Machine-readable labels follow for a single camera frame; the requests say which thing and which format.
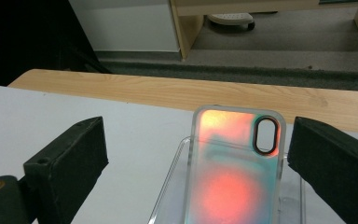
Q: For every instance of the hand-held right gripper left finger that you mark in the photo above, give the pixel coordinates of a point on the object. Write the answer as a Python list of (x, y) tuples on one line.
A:
[(68, 168)]

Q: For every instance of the white cabinet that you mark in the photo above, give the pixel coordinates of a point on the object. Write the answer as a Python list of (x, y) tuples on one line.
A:
[(127, 25)]

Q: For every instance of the iridescent phone case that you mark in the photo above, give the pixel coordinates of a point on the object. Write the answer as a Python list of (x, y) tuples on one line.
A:
[(233, 174)]

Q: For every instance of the light wooden table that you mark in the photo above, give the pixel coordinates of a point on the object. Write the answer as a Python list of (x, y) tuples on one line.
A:
[(180, 90)]

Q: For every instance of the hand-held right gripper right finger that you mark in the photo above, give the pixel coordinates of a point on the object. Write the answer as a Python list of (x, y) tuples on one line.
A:
[(335, 168)]

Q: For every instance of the white table sheet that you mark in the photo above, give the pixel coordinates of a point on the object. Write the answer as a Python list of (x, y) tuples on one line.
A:
[(130, 140)]

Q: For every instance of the clear plastic packaging tray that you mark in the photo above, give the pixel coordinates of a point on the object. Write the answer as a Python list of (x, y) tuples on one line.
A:
[(171, 183)]

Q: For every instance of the black curtain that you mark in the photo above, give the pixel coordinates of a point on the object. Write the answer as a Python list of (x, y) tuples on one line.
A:
[(28, 37)]

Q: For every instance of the light wooden desk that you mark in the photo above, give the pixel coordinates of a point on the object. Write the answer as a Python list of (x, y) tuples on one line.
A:
[(192, 18)]

